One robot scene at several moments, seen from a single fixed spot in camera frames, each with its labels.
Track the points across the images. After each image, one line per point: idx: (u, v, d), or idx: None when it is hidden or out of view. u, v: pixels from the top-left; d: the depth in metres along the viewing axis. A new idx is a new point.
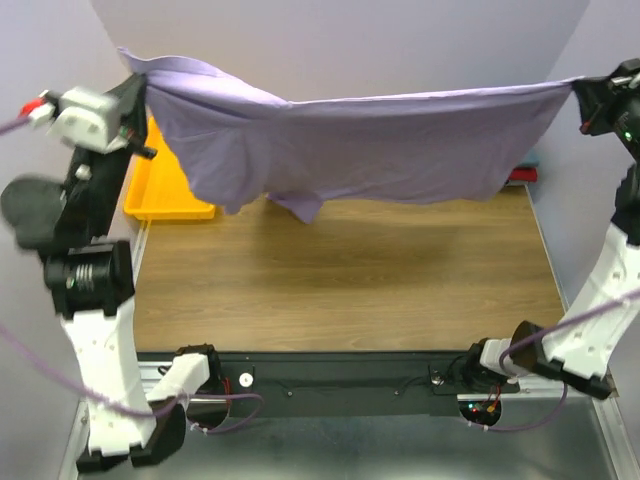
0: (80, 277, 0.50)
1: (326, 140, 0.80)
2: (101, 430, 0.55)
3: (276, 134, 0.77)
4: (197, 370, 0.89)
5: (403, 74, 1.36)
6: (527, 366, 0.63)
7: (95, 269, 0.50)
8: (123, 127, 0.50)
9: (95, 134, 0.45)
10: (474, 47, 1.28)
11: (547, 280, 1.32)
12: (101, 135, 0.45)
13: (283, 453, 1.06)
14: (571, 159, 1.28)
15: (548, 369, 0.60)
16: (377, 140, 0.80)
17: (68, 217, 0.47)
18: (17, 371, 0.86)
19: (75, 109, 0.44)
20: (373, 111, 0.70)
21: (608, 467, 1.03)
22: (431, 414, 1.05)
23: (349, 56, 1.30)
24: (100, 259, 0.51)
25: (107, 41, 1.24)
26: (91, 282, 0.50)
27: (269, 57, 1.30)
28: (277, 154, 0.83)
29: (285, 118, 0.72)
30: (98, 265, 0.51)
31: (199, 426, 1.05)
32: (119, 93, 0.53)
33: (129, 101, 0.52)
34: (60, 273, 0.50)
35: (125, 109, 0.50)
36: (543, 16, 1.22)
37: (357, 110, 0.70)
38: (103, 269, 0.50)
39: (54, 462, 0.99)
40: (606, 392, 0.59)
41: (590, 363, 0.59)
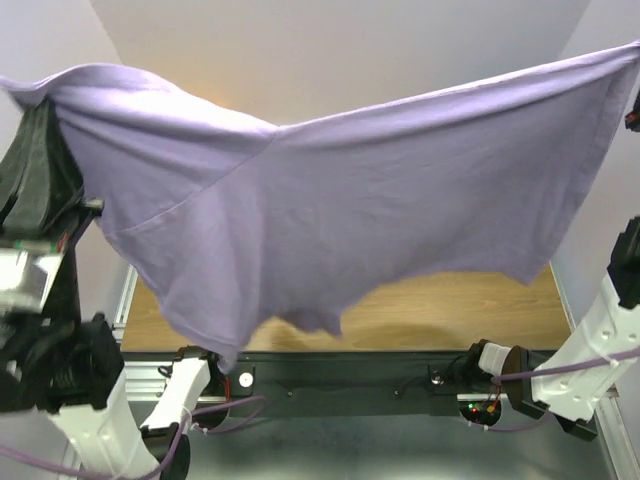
0: (60, 382, 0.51)
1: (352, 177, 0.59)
2: None
3: (266, 176, 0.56)
4: (199, 379, 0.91)
5: (403, 74, 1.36)
6: (514, 399, 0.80)
7: (73, 374, 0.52)
8: (50, 243, 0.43)
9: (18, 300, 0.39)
10: (473, 47, 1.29)
11: (548, 280, 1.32)
12: (28, 298, 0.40)
13: (282, 453, 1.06)
14: None
15: (534, 409, 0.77)
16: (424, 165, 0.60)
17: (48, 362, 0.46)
18: None
19: None
20: (412, 110, 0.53)
21: (609, 467, 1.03)
22: (432, 414, 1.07)
23: (348, 56, 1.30)
24: (73, 366, 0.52)
25: (106, 40, 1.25)
26: (71, 379, 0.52)
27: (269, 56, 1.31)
28: (272, 212, 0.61)
29: (279, 147, 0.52)
30: (74, 372, 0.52)
31: (199, 426, 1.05)
32: (31, 188, 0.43)
33: (46, 198, 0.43)
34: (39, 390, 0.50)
35: (35, 222, 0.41)
36: (542, 17, 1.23)
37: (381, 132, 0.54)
38: (77, 371, 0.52)
39: (55, 458, 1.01)
40: (592, 433, 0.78)
41: (580, 410, 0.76)
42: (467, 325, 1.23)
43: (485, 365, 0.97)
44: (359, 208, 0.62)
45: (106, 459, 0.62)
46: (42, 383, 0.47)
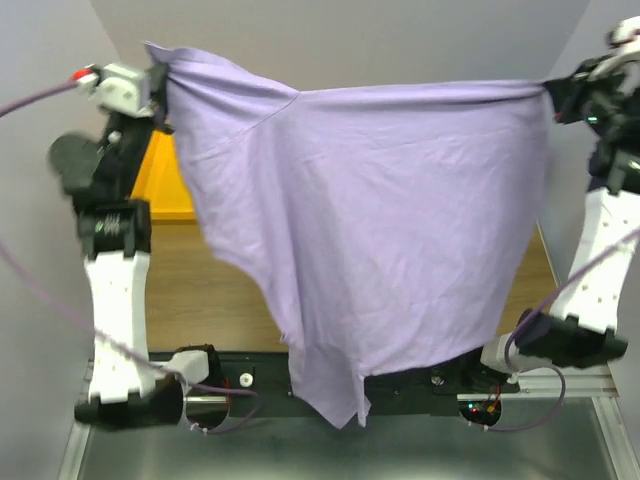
0: (107, 225, 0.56)
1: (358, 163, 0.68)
2: (102, 371, 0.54)
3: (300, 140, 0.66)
4: (196, 363, 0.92)
5: (402, 74, 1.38)
6: (539, 341, 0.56)
7: (120, 222, 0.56)
8: (151, 100, 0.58)
9: (128, 99, 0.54)
10: (470, 49, 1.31)
11: (547, 281, 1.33)
12: (139, 107, 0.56)
13: (282, 454, 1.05)
14: None
15: (563, 331, 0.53)
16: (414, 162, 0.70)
17: (105, 169, 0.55)
18: (18, 368, 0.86)
19: (113, 78, 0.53)
20: (385, 118, 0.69)
21: (608, 467, 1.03)
22: (431, 414, 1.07)
23: (348, 57, 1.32)
24: (123, 213, 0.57)
25: (107, 42, 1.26)
26: (117, 223, 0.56)
27: (269, 57, 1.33)
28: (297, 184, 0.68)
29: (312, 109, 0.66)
30: (122, 218, 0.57)
31: (199, 426, 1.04)
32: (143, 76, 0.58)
33: (156, 78, 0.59)
34: (91, 224, 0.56)
35: (154, 85, 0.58)
36: (537, 18, 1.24)
37: (375, 122, 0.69)
38: (127, 222, 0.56)
39: (53, 464, 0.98)
40: (623, 347, 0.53)
41: (605, 314, 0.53)
42: None
43: (489, 361, 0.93)
44: (360, 170, 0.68)
45: (117, 326, 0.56)
46: (93, 192, 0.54)
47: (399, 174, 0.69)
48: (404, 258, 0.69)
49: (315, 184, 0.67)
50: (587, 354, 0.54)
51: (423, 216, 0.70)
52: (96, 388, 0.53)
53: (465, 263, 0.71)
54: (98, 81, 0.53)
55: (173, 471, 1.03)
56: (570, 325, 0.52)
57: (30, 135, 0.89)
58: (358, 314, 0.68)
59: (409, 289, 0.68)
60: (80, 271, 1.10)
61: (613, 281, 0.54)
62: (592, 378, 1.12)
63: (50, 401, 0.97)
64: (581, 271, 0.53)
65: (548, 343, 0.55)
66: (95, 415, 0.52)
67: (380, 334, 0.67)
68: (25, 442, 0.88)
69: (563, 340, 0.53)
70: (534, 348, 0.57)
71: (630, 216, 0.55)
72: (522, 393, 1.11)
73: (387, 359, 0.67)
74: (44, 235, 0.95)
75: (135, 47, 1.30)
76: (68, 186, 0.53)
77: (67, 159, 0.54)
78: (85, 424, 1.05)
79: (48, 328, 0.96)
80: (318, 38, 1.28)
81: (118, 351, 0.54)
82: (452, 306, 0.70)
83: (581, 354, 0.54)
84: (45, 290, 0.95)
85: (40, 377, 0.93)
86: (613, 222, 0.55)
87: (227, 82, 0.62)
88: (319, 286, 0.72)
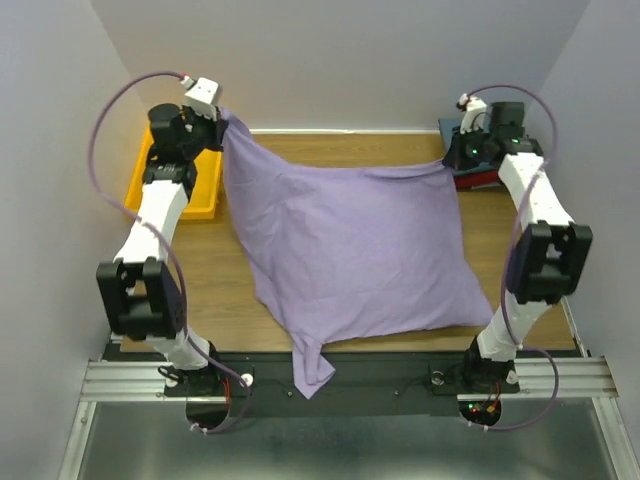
0: (165, 167, 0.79)
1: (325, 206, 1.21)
2: (131, 244, 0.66)
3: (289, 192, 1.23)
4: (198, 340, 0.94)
5: (393, 70, 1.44)
6: (537, 266, 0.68)
7: (173, 167, 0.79)
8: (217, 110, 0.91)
9: (207, 93, 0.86)
10: (460, 44, 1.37)
11: None
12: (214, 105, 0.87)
13: (282, 454, 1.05)
14: (570, 156, 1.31)
15: (548, 241, 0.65)
16: (364, 216, 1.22)
17: (176, 125, 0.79)
18: (25, 358, 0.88)
19: (201, 82, 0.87)
20: (345, 187, 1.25)
21: (608, 467, 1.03)
22: (431, 414, 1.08)
23: (342, 50, 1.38)
24: (178, 164, 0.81)
25: (107, 40, 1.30)
26: (171, 167, 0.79)
27: (267, 52, 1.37)
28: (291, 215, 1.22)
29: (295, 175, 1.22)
30: (176, 166, 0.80)
31: (199, 426, 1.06)
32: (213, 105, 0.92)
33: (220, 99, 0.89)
34: (155, 168, 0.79)
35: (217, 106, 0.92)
36: (524, 15, 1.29)
37: (336, 185, 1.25)
38: (179, 168, 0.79)
39: (53, 462, 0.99)
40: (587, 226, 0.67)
41: (558, 218, 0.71)
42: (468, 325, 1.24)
43: (489, 350, 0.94)
44: (326, 209, 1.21)
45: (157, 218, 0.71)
46: (166, 132, 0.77)
47: (357, 214, 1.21)
48: (347, 250, 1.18)
49: (299, 214, 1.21)
50: (577, 250, 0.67)
51: (372, 239, 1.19)
52: (122, 256, 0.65)
53: (399, 267, 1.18)
54: (197, 91, 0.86)
55: (173, 471, 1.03)
56: (545, 227, 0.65)
57: (32, 131, 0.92)
58: (323, 291, 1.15)
59: (359, 279, 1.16)
60: (80, 271, 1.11)
61: (549, 195, 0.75)
62: (591, 378, 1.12)
63: (53, 396, 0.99)
64: (525, 195, 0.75)
65: (533, 255, 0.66)
66: (116, 278, 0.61)
67: (342, 317, 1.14)
68: (26, 440, 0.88)
69: (542, 242, 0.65)
70: (525, 271, 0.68)
71: (530, 162, 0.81)
72: (522, 393, 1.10)
73: (340, 326, 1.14)
74: (44, 235, 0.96)
75: (136, 43, 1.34)
76: (157, 125, 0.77)
77: (161, 114, 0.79)
78: (85, 424, 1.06)
79: (51, 321, 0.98)
80: (313, 33, 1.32)
81: (148, 227, 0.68)
82: (389, 298, 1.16)
83: (577, 251, 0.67)
84: (49, 283, 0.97)
85: (43, 370, 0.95)
86: (525, 168, 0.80)
87: (249, 148, 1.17)
88: (307, 270, 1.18)
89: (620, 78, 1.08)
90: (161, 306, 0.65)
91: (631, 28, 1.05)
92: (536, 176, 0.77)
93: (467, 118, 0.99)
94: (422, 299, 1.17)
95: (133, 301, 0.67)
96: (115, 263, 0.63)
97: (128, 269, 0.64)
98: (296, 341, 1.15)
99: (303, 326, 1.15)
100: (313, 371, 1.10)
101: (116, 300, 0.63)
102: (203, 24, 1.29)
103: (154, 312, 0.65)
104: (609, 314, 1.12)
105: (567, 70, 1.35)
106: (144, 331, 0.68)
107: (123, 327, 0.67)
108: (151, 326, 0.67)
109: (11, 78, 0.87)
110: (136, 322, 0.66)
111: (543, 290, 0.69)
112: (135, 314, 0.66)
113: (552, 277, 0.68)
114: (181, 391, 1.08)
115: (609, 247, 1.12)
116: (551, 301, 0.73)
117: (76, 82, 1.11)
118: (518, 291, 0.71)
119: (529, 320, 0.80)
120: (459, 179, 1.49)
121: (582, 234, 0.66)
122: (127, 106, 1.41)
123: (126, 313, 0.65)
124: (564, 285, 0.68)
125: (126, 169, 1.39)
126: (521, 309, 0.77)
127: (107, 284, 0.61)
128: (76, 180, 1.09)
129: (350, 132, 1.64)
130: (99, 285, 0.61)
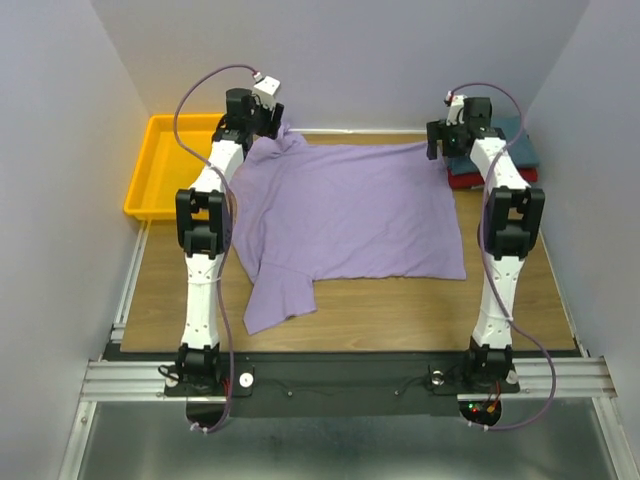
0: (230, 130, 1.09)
1: (323, 183, 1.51)
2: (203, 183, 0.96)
3: (299, 170, 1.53)
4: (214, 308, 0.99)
5: (394, 69, 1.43)
6: (498, 220, 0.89)
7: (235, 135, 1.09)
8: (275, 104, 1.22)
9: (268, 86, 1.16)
10: (460, 45, 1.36)
11: (547, 280, 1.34)
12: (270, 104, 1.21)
13: (282, 454, 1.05)
14: (570, 156, 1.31)
15: (506, 200, 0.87)
16: (360, 180, 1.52)
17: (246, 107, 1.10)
18: (24, 359, 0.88)
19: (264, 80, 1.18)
20: (341, 166, 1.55)
21: (608, 466, 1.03)
22: (432, 414, 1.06)
23: (343, 50, 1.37)
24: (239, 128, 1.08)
25: (107, 40, 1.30)
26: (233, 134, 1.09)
27: (267, 51, 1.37)
28: (294, 186, 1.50)
29: (308, 162, 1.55)
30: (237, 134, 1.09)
31: (199, 426, 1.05)
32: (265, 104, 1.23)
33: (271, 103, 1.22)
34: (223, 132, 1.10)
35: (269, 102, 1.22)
36: (525, 16, 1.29)
37: (336, 164, 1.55)
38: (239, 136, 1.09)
39: (54, 463, 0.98)
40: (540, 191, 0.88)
41: (515, 184, 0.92)
42: (467, 325, 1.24)
43: (482, 332, 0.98)
44: (323, 181, 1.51)
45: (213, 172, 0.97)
46: (238, 108, 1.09)
47: (351, 184, 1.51)
48: (336, 215, 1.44)
49: (300, 186, 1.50)
50: (532, 210, 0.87)
51: (358, 204, 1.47)
52: (195, 189, 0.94)
53: (383, 225, 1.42)
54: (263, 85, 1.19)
55: (174, 471, 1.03)
56: (505, 192, 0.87)
57: (31, 130, 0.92)
58: (310, 246, 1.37)
59: (341, 239, 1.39)
60: (80, 272, 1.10)
61: (510, 167, 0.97)
62: (591, 378, 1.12)
63: (52, 396, 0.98)
64: (491, 169, 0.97)
65: (498, 213, 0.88)
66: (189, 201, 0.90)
67: (321, 262, 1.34)
68: (25, 443, 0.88)
69: (504, 202, 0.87)
70: (493, 228, 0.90)
71: (493, 144, 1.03)
72: (523, 393, 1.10)
73: (319, 269, 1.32)
74: (44, 236, 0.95)
75: (136, 42, 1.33)
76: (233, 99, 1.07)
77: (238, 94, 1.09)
78: (85, 424, 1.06)
79: (51, 320, 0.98)
80: (314, 32, 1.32)
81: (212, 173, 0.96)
82: (364, 257, 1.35)
83: (530, 211, 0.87)
84: (48, 283, 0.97)
85: (43, 370, 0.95)
86: (491, 149, 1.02)
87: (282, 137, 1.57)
88: (296, 225, 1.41)
89: (621, 80, 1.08)
90: (217, 227, 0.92)
91: (632, 29, 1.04)
92: (498, 155, 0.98)
93: (452, 112, 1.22)
94: (397, 254, 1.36)
95: (196, 222, 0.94)
96: (190, 191, 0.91)
97: (196, 198, 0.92)
98: (269, 268, 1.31)
99: (282, 259, 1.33)
100: (290, 298, 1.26)
101: (187, 219, 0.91)
102: (203, 22, 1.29)
103: (211, 232, 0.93)
104: (608, 315, 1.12)
105: (566, 67, 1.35)
106: (200, 246, 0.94)
107: (186, 240, 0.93)
108: (207, 243, 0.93)
109: (9, 77, 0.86)
110: (197, 237, 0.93)
111: (510, 242, 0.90)
112: (197, 231, 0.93)
113: (515, 232, 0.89)
114: (181, 392, 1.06)
115: (608, 248, 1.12)
116: (521, 254, 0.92)
117: (75, 81, 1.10)
118: (491, 245, 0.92)
119: (510, 281, 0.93)
120: (459, 178, 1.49)
121: (536, 194, 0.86)
122: (127, 106, 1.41)
123: (191, 229, 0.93)
124: (524, 236, 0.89)
125: (125, 169, 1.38)
126: (500, 266, 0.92)
127: (182, 203, 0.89)
128: (75, 180, 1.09)
129: (350, 132, 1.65)
130: (177, 204, 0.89)
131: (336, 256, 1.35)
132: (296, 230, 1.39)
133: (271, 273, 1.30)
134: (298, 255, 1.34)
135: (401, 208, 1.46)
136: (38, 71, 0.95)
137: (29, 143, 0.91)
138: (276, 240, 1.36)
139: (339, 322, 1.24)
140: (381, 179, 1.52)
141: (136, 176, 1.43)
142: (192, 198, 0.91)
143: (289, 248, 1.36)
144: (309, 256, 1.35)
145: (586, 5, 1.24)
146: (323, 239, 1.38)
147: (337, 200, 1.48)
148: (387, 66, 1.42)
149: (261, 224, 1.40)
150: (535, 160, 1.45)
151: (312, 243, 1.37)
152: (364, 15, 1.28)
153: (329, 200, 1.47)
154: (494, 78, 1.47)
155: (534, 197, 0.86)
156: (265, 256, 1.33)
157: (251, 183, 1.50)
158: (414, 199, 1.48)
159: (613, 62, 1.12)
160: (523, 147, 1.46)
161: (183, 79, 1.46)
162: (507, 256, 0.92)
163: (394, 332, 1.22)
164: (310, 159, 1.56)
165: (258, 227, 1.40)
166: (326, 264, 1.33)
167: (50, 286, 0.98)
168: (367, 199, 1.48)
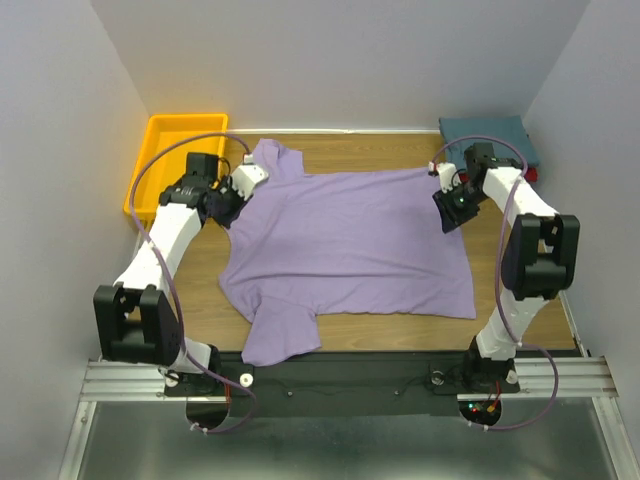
0: (182, 189, 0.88)
1: (322, 207, 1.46)
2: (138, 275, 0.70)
3: (296, 195, 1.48)
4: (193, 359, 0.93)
5: (394, 69, 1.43)
6: (524, 257, 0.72)
7: (187, 190, 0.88)
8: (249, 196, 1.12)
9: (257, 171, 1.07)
10: (460, 44, 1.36)
11: None
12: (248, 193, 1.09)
13: (282, 454, 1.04)
14: (571, 155, 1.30)
15: (533, 230, 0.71)
16: (361, 194, 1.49)
17: (205, 171, 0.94)
18: (24, 359, 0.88)
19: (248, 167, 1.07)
20: (339, 188, 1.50)
21: (608, 467, 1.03)
22: (431, 414, 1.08)
23: (343, 50, 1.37)
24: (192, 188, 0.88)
25: (107, 40, 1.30)
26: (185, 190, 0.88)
27: (266, 51, 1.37)
28: (291, 212, 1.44)
29: (305, 187, 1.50)
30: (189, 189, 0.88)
31: (199, 426, 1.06)
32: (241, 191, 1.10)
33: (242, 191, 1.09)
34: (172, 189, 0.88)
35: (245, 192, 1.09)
36: (524, 16, 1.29)
37: (334, 187, 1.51)
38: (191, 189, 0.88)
39: (54, 462, 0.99)
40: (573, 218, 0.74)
41: (544, 210, 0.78)
42: (466, 325, 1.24)
43: (489, 349, 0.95)
44: (322, 205, 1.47)
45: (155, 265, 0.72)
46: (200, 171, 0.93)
47: (352, 186, 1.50)
48: (335, 241, 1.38)
49: (296, 211, 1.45)
50: (562, 244, 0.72)
51: (358, 226, 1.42)
52: (123, 281, 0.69)
53: (382, 226, 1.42)
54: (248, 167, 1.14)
55: (173, 471, 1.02)
56: (533, 218, 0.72)
57: (31, 129, 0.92)
58: (310, 277, 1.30)
59: (341, 267, 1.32)
60: (79, 274, 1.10)
61: (531, 194, 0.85)
62: (591, 378, 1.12)
63: (51, 396, 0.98)
64: (510, 197, 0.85)
65: (526, 245, 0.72)
66: (114, 309, 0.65)
67: (324, 295, 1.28)
68: (24, 444, 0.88)
69: (533, 231, 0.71)
70: (521, 264, 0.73)
71: (511, 174, 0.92)
72: (522, 393, 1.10)
73: (322, 302, 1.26)
74: (42, 236, 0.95)
75: (136, 42, 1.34)
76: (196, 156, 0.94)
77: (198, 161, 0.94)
78: (86, 423, 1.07)
79: (51, 321, 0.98)
80: (314, 32, 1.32)
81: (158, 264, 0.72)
82: (368, 284, 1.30)
83: (562, 243, 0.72)
84: (48, 281, 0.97)
85: (43, 369, 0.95)
86: (508, 180, 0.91)
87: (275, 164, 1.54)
88: (294, 255, 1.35)
89: (622, 78, 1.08)
90: (154, 336, 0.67)
91: (633, 29, 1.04)
92: (517, 183, 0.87)
93: (443, 178, 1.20)
94: (397, 269, 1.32)
95: (128, 329, 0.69)
96: (115, 288, 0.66)
97: (127, 295, 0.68)
98: (270, 304, 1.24)
99: (283, 294, 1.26)
100: (293, 335, 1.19)
101: (110, 327, 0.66)
102: (202, 22, 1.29)
103: (148, 343, 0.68)
104: (608, 316, 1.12)
105: (566, 67, 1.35)
106: (138, 360, 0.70)
107: (116, 355, 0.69)
108: (145, 356, 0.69)
109: (8, 75, 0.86)
110: (130, 350, 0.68)
111: (540, 283, 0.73)
112: (128, 342, 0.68)
113: (547, 268, 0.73)
114: (181, 392, 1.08)
115: (609, 248, 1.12)
116: (548, 296, 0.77)
117: (74, 79, 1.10)
118: (515, 285, 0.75)
119: (528, 316, 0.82)
120: None
121: (568, 222, 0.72)
122: (126, 107, 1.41)
123: (119, 340, 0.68)
124: (557, 276, 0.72)
125: (125, 169, 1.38)
126: (519, 305, 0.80)
127: (104, 308, 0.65)
128: (74, 179, 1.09)
129: (351, 132, 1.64)
130: (96, 309, 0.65)
131: (338, 285, 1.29)
132: (296, 259, 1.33)
133: (272, 308, 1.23)
134: (299, 288, 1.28)
135: (401, 208, 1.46)
136: (37, 71, 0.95)
137: (28, 143, 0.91)
138: (276, 273, 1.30)
139: (338, 323, 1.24)
140: (380, 181, 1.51)
141: (136, 175, 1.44)
142: (118, 298, 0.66)
143: (288, 278, 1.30)
144: (309, 290, 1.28)
145: (587, 2, 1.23)
146: (325, 268, 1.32)
147: (337, 225, 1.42)
148: (386, 65, 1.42)
149: (260, 255, 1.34)
150: (535, 159, 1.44)
151: (312, 272, 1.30)
152: (363, 16, 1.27)
153: (328, 225, 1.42)
154: (494, 78, 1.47)
155: (567, 224, 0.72)
156: (265, 290, 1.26)
157: (247, 214, 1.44)
158: (414, 199, 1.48)
159: (614, 60, 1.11)
160: (522, 147, 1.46)
161: (182, 79, 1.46)
162: (531, 297, 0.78)
163: (394, 333, 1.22)
164: (308, 184, 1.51)
165: (255, 260, 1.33)
166: (328, 298, 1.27)
167: (51, 286, 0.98)
168: (369, 223, 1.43)
